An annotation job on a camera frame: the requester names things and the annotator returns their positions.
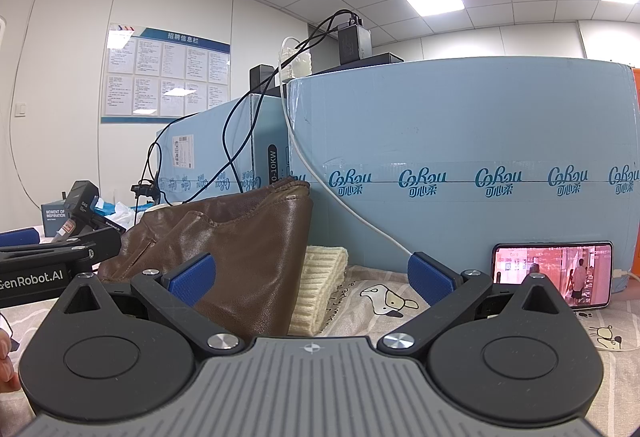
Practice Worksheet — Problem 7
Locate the white crumpled tissue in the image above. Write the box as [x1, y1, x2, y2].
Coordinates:
[95, 197, 140, 238]

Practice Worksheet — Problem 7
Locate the black camera device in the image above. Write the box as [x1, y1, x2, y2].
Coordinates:
[52, 180, 127, 243]

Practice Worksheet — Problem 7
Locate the cream knit sweater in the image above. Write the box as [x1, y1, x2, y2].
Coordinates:
[287, 244, 349, 337]

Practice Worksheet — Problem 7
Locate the printed bed sheet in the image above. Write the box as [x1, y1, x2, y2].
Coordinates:
[0, 262, 640, 437]

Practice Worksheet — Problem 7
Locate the dark tissue box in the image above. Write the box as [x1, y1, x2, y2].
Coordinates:
[41, 198, 71, 238]

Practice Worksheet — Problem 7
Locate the brown leather jacket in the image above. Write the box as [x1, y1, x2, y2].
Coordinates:
[97, 177, 315, 340]

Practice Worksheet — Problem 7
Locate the large blue cardboard box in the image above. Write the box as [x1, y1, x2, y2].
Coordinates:
[285, 57, 640, 293]

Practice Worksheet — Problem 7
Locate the smartphone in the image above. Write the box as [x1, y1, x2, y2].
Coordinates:
[491, 241, 614, 309]

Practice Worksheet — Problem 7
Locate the wall notice board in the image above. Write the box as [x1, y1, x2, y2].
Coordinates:
[100, 22, 232, 124]

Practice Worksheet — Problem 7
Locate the black power adapter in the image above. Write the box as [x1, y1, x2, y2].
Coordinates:
[336, 16, 373, 66]

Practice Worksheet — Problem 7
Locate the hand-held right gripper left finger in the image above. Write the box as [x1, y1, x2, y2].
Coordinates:
[50, 253, 246, 359]

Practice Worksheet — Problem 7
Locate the black flat box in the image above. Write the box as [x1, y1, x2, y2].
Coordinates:
[315, 52, 405, 73]

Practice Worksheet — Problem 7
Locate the person's left hand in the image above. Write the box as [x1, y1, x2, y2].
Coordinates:
[0, 314, 22, 393]

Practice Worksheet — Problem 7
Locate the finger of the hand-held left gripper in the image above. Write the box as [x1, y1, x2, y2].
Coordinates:
[0, 226, 122, 268]
[0, 227, 42, 247]

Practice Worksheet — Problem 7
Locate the black power brick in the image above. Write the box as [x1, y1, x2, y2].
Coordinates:
[249, 64, 286, 94]

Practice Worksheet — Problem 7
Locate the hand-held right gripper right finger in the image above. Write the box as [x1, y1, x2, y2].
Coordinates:
[377, 253, 583, 359]

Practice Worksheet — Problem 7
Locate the small blue cardboard box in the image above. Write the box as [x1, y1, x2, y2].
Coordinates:
[155, 92, 291, 209]

